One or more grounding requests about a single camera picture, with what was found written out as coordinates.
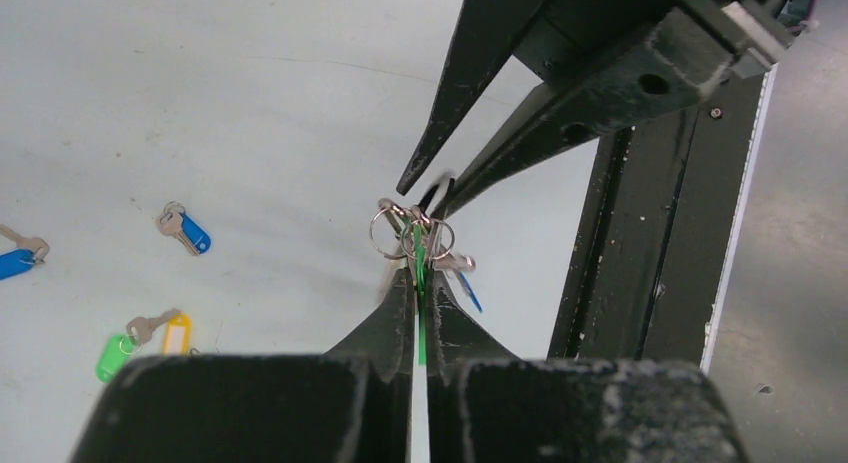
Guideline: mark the bunch of silver keys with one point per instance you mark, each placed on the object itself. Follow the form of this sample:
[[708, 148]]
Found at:
[[440, 237]]

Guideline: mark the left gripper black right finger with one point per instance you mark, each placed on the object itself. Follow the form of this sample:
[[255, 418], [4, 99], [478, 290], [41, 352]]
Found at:
[[487, 405]]

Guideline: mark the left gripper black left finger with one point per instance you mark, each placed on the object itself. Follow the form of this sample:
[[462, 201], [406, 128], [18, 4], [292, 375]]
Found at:
[[348, 404]]

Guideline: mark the metal wire keyring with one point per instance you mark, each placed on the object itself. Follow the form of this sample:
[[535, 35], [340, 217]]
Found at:
[[435, 201]]

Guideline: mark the blue tagged brass key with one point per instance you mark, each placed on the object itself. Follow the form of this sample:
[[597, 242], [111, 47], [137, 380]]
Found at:
[[175, 222]]

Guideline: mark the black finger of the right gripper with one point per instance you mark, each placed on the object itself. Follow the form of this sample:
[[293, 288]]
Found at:
[[485, 36], [556, 117]]

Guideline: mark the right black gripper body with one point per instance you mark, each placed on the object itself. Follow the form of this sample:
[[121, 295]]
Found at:
[[662, 9]]

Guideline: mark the blue capped key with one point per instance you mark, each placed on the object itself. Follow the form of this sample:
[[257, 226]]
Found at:
[[29, 253]]

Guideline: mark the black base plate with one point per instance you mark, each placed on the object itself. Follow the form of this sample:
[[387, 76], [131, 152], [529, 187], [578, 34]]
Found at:
[[653, 238]]

